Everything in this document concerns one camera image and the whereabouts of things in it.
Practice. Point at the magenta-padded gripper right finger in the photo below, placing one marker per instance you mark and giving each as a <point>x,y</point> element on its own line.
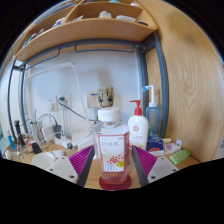
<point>161,168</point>

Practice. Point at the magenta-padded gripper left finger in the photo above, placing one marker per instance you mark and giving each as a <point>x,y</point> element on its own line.
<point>63,168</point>

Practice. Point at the clear bottle with pink drink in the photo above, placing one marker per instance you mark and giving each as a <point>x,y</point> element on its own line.
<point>112,156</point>

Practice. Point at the small green bottle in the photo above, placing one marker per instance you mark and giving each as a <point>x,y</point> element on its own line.
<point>180,156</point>

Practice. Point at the small blue box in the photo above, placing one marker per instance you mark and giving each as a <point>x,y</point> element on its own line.
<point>155,145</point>

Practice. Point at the pink and white packet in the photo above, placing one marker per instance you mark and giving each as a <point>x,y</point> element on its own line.
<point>173,146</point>

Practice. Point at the white translucent container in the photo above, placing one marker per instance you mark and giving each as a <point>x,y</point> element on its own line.
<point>83,138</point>

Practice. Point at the white power adapter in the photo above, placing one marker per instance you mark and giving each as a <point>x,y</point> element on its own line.
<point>48,133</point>

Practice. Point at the black charger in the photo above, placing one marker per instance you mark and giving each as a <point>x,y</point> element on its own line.
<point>57,130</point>

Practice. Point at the white red-pump lotion bottle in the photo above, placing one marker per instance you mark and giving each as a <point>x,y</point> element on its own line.
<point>138,128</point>

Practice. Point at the clear blue-tipped squeeze bottle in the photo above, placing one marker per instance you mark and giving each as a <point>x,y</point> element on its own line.
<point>153,116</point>

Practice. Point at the beige wall box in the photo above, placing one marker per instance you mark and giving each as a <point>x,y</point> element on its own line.
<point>92,99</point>

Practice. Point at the wooden shelf unit, metal frame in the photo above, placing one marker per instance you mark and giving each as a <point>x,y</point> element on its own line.
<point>83,31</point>

